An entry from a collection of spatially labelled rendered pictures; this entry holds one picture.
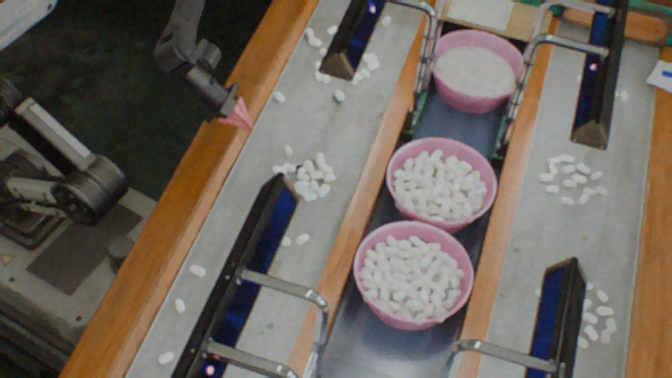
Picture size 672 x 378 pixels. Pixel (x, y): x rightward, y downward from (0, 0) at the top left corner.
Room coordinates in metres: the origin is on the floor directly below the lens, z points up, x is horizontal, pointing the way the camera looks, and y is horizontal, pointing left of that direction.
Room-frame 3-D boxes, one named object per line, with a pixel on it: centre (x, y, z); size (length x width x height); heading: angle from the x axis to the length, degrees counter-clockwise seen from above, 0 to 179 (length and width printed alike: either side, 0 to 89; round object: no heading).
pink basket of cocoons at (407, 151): (1.39, -0.25, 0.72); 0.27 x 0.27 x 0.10
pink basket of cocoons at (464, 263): (1.11, -0.19, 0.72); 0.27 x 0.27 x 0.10
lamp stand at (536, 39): (1.60, -0.50, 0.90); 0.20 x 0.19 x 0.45; 168
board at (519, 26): (2.03, -0.38, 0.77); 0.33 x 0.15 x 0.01; 78
